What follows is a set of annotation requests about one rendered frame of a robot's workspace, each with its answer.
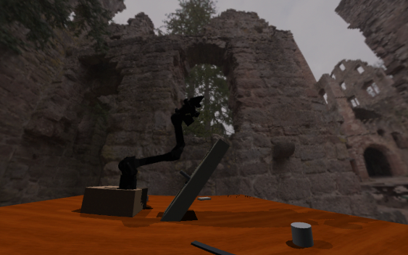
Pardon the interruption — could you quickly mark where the dark grey cylinder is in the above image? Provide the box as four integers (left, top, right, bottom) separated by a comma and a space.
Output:
291, 222, 314, 248

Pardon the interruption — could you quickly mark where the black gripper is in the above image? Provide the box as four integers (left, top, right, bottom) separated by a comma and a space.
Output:
182, 96, 204, 113

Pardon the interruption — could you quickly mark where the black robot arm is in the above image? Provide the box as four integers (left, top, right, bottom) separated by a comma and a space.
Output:
117, 107, 200, 190

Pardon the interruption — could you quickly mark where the dark grey flat bar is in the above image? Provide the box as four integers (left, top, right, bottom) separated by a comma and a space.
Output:
191, 241, 236, 255

